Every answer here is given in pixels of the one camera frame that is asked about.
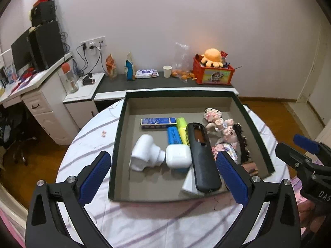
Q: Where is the rose gold cylinder case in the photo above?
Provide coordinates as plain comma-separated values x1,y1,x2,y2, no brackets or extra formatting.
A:
241,161,259,176

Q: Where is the black hair clip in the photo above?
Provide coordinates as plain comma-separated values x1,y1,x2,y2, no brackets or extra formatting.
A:
232,123,251,164

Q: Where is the black tv remote control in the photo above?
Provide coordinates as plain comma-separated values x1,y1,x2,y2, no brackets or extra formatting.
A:
186,123,222,194

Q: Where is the pink pig doll figure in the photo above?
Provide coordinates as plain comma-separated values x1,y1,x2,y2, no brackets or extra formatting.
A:
206,118,238,144

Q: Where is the pink white block cat toy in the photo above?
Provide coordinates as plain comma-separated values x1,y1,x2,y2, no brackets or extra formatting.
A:
204,107,222,123

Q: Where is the white hair dryer toy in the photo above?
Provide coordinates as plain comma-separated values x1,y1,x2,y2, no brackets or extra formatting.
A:
129,134,166,172

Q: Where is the white earbuds case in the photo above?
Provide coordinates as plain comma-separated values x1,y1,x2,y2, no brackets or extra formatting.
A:
165,144,192,169

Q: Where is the yellow highlighter pen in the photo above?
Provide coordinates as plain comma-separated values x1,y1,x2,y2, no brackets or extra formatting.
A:
176,117,189,145

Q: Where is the dark blue small box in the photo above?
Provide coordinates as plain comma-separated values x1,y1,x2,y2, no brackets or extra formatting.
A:
140,118,177,129

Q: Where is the pink brick block toy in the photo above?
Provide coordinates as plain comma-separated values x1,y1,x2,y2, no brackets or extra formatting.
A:
211,143,241,164

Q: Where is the white charger adapter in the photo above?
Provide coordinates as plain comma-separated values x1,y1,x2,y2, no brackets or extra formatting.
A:
181,168,205,196

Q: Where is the person's right hand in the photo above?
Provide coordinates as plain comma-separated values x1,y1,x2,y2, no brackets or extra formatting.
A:
297,199,330,233

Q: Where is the white striped quilted tablecloth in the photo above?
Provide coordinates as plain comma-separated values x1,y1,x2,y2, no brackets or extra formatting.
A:
55,97,292,248

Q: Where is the red toy storage box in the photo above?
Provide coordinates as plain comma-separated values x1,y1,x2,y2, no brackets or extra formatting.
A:
192,54,235,85

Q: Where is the white desk with drawers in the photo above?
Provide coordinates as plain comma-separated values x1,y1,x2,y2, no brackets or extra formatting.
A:
1,53,79,145

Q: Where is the pink box with black rim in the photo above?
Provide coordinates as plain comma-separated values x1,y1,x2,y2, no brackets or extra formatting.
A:
108,91,274,203

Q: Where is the low white black cabinet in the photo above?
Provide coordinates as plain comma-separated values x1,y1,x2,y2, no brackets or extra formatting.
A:
63,74,239,129

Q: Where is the orange octopus plush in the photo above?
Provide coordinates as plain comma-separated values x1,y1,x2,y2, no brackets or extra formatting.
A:
201,48,223,68

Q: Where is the clear bag of oranges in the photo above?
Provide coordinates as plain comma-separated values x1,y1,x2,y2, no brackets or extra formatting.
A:
171,42,196,82

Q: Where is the orange lid water bottle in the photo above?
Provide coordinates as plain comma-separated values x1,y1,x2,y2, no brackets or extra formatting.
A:
61,62,79,93

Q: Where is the orange snack bag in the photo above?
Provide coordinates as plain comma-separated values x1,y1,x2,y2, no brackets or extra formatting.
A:
106,54,117,79

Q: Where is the white paper cup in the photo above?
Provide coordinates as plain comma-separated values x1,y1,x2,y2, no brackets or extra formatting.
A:
163,66,172,78

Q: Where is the wet wipes pack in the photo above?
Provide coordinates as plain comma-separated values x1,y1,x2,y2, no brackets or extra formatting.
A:
135,69,159,79

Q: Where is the blue white carton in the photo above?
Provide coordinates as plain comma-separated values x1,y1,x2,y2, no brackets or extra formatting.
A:
125,52,136,81

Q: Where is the black computer monitor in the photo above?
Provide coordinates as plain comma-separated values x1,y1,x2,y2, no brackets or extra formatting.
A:
11,29,32,71

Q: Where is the large black speaker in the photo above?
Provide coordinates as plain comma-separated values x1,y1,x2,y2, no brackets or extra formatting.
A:
27,21,65,71

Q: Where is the small black speaker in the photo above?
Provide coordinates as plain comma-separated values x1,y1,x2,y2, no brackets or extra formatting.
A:
30,0,56,27

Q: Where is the small black camera device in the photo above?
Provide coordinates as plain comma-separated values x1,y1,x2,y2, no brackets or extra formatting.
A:
81,73,95,86

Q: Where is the white wall power strip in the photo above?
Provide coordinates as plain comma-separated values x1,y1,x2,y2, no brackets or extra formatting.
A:
80,36,107,49

